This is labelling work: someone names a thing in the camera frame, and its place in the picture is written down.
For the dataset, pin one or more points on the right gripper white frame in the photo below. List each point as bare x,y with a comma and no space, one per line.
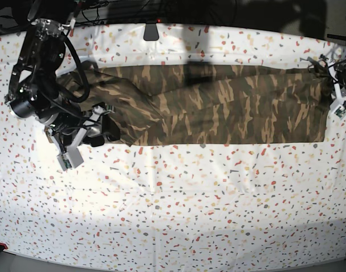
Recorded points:
93,129

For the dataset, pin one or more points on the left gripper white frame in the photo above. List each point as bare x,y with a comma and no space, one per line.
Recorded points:
328,65

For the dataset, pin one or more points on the camouflage T-shirt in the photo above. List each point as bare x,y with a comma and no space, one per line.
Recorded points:
212,104

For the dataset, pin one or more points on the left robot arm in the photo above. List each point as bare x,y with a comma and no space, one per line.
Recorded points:
341,74

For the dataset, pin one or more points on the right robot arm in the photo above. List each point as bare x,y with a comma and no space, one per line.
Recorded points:
34,91

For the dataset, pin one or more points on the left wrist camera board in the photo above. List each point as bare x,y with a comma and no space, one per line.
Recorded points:
338,110

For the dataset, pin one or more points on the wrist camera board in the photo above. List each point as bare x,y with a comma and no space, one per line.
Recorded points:
338,110
72,158

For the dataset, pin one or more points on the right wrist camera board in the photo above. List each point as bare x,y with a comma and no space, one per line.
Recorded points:
72,158

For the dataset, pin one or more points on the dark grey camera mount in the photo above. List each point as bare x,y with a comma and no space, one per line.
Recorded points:
151,32

